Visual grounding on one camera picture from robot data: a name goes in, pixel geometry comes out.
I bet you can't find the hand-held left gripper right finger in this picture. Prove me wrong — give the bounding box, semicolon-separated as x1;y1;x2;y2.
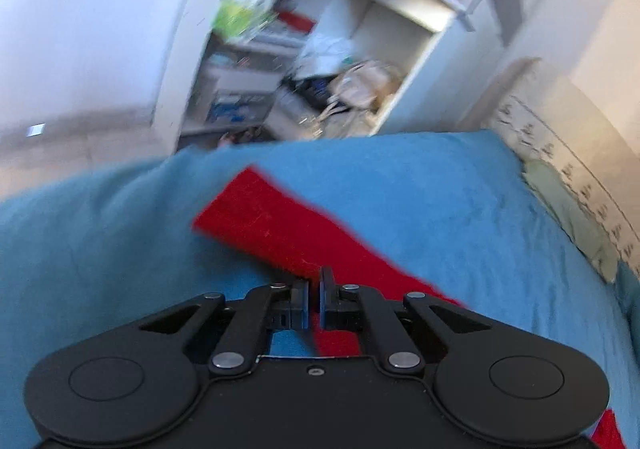
319;267;492;378

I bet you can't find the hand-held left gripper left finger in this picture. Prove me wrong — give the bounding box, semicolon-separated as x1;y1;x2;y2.
139;280;311;378

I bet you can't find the red cloth garment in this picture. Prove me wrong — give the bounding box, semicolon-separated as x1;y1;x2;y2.
192;166;627;449

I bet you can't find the blue blanket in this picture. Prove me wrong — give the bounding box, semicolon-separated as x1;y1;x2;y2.
0;129;640;449

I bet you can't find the dark blue bag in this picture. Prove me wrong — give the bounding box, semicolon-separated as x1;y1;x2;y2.
284;76;337;110

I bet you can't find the beige fabric bag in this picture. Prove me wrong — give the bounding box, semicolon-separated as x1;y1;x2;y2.
324;60;407;114

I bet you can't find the white plastic bag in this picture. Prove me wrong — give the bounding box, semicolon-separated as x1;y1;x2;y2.
299;21;357;78

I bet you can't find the pale green pillow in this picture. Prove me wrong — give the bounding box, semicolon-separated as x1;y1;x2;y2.
522;159;622;283

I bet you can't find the white shelf unit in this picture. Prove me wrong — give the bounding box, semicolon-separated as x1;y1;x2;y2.
152;0;527;156

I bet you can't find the patterned beige headboard fabric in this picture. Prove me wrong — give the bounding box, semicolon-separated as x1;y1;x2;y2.
492;94;640;276

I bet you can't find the red box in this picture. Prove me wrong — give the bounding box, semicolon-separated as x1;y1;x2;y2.
276;9;317;33

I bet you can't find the green plastic bag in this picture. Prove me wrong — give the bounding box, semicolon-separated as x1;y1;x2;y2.
212;0;281;42

